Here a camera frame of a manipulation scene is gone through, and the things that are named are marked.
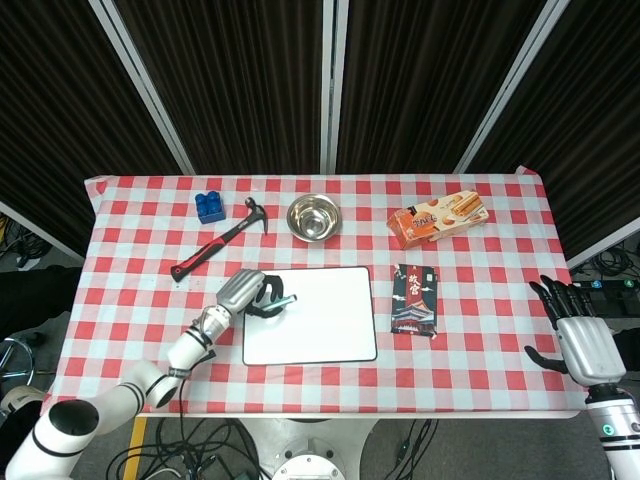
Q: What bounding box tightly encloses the chrome stool frame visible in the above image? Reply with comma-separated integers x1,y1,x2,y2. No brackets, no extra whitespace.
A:
0,332,47,401

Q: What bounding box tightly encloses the dark brown partition panel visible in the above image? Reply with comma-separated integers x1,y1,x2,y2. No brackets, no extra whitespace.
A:
113,0,331,176
469,0,640,261
0,0,187,251
335,0,547,175

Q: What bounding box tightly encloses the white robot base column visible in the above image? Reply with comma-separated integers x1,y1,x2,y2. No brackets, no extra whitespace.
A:
234,417,382,480

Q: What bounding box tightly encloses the red white checkered tablecloth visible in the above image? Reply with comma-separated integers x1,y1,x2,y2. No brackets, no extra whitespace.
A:
42,172,591,420

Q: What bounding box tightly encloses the black floor cable bundle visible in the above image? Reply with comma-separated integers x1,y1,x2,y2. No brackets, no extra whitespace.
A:
106,418,269,480

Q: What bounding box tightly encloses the white partition post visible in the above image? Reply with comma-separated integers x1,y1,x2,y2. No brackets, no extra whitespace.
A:
566,230,640,270
88,0,197,176
453,0,572,175
318,0,350,175
0,199,87,262

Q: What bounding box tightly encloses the orange cookie box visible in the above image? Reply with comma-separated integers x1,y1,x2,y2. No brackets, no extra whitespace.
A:
387,187,490,251

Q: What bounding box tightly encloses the dark blue card pack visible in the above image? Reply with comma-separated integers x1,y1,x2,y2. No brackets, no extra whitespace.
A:
389,262,442,341

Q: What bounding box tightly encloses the blue building block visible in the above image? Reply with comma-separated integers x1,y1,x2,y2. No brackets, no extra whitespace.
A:
194,190,227,225

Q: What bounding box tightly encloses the black red claw hammer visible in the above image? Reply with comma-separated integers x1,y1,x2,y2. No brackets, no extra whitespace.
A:
169,196,271,284

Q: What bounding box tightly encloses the black power strip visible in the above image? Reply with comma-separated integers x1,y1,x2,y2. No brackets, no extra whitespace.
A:
569,278,640,302

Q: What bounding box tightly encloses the stainless steel bowl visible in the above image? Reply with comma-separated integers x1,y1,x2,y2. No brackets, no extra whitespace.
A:
286,193,343,244

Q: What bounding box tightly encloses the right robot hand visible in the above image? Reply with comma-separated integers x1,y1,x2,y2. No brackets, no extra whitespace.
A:
523,274,627,387

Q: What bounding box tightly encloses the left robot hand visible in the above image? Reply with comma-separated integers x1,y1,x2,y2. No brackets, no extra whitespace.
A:
214,268,290,320

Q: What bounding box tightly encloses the white board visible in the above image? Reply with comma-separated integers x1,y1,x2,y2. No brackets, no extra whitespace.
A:
241,265,378,367

